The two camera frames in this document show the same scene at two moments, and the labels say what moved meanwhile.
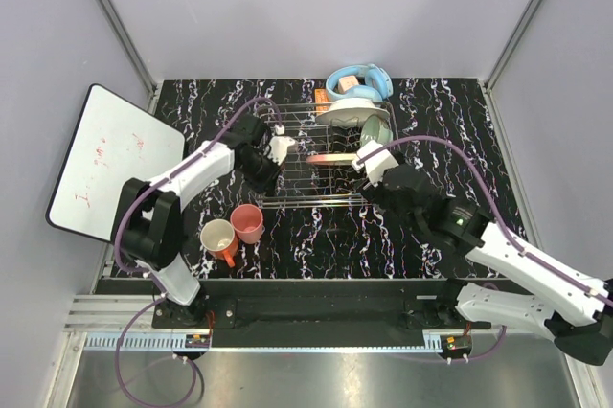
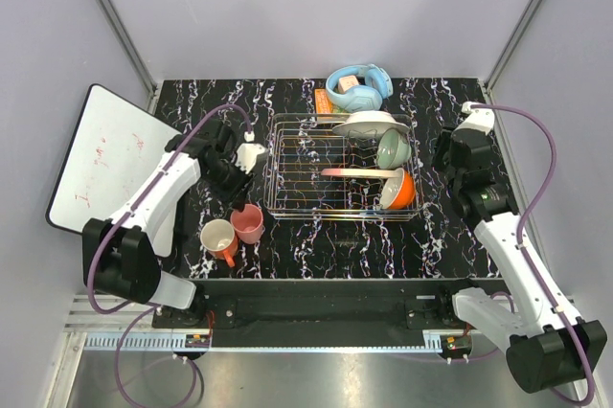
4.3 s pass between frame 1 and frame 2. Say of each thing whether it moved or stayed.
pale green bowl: moved
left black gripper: moved
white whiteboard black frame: stayed
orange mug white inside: stayed
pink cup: stayed
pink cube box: stayed
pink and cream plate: moved
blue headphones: stayed
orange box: stayed
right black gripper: moved
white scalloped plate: moved
